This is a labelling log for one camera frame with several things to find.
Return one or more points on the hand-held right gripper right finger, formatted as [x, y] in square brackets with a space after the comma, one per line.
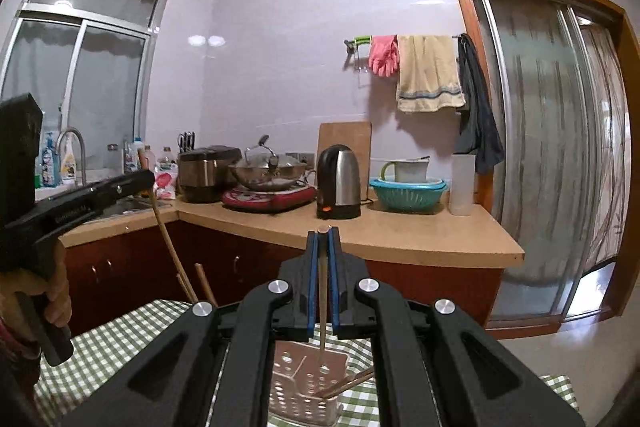
[334, 287]

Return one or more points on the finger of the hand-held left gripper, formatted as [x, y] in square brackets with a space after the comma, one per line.
[125, 189]

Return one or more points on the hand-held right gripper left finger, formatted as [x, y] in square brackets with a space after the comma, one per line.
[312, 282]

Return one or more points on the wooden chopstick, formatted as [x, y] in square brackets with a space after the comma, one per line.
[357, 376]
[205, 284]
[324, 297]
[345, 388]
[184, 288]
[170, 247]

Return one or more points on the beige perforated utensil holder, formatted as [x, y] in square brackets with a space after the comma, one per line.
[295, 387]

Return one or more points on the person's left forearm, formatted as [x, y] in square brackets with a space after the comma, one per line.
[15, 357]

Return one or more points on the person's left hand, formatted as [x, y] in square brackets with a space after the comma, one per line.
[59, 292]

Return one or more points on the blue dish soap bottle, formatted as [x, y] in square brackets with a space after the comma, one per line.
[49, 162]

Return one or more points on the white plastic bottle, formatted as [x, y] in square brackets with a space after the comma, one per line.
[133, 157]

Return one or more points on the yellow oil bottle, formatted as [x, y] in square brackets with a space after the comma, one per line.
[147, 159]

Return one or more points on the red white packet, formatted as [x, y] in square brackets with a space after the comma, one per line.
[166, 184]

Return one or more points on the clear plastic bottle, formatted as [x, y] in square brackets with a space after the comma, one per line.
[167, 156]

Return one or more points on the steel kitchen faucet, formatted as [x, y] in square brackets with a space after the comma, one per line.
[82, 147]

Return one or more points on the dark red kitchen cabinets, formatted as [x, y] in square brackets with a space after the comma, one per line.
[125, 267]

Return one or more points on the knife block with knives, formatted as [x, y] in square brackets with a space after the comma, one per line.
[186, 142]

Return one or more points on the steel rice cooker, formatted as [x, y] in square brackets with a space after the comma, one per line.
[205, 174]

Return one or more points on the red induction cooker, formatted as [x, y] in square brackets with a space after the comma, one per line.
[265, 201]

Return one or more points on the black steel electric kettle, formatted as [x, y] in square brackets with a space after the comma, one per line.
[340, 182]

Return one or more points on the tan kitchen countertop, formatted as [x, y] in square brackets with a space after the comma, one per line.
[425, 237]

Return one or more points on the kitchen window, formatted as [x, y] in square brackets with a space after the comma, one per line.
[100, 82]

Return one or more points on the steel wok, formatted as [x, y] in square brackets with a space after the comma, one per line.
[270, 177]

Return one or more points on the teal plastic basket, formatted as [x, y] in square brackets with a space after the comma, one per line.
[407, 199]

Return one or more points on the glass wok lid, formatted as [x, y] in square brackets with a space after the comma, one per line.
[260, 154]

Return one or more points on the green checked tablecloth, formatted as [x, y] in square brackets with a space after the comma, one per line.
[125, 337]

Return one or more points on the wooden cutting board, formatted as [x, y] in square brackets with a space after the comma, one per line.
[350, 134]

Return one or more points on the white translucent container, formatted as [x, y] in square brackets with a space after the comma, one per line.
[462, 187]

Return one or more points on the dark hanging cloth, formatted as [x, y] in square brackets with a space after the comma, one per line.
[477, 117]

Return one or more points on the yellow hanging towel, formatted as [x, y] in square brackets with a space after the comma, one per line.
[427, 72]

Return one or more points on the pink rubber gloves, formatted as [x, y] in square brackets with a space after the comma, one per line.
[384, 54]

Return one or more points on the frosted sliding glass door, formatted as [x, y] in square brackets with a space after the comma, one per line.
[540, 132]

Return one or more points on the wooden door frame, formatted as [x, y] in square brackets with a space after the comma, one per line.
[620, 157]

